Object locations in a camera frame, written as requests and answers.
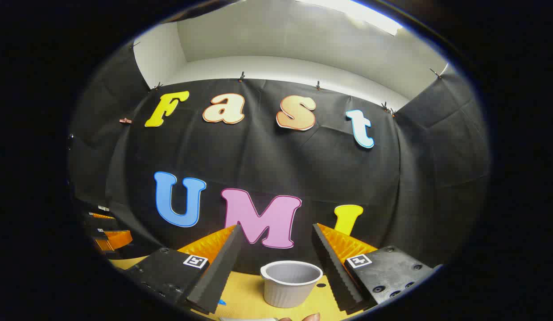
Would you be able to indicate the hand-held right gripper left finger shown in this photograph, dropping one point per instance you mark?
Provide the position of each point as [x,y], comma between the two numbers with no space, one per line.
[218,276]

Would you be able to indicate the black backdrop cloth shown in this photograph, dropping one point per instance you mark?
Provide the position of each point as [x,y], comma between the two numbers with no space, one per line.
[276,160]

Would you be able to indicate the wooden desktop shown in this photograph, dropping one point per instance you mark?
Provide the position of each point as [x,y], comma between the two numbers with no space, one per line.
[241,290]

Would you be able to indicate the ceiling light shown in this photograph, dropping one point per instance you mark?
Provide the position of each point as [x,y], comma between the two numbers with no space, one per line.
[370,15]

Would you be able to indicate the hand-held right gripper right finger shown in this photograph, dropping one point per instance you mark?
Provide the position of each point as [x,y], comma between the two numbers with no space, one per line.
[332,272]

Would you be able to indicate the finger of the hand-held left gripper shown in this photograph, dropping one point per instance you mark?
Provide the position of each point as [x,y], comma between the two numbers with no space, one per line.
[118,240]
[102,216]

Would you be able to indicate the white ribbed garbage bin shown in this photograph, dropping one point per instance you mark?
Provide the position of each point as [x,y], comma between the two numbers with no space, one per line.
[289,285]

